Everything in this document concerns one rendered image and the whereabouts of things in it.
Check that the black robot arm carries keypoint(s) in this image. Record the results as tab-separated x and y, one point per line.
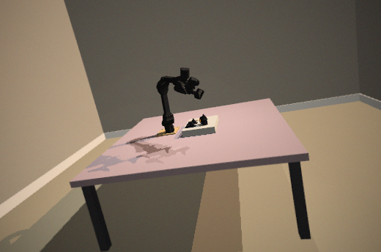
163	87

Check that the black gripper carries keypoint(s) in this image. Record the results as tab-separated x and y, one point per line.
184	89

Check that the cream flat panel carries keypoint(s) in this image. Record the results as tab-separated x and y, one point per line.
195	128

